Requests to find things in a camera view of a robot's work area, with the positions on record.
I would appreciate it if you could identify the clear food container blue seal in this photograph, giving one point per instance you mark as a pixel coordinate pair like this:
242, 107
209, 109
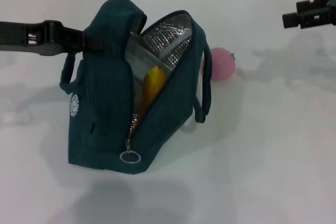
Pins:
136, 61

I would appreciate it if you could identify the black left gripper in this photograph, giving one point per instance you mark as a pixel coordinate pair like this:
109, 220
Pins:
26, 37

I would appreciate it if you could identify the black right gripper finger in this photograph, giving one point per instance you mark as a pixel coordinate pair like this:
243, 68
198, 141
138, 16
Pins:
317, 3
304, 20

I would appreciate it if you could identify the dark teal insulated lunch bag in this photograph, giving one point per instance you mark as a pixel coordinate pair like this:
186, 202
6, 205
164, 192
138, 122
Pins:
105, 90

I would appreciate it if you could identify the yellow banana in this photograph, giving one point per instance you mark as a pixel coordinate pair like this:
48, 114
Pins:
155, 82

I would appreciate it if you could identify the pink toy peach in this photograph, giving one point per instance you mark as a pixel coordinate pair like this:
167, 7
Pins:
221, 64

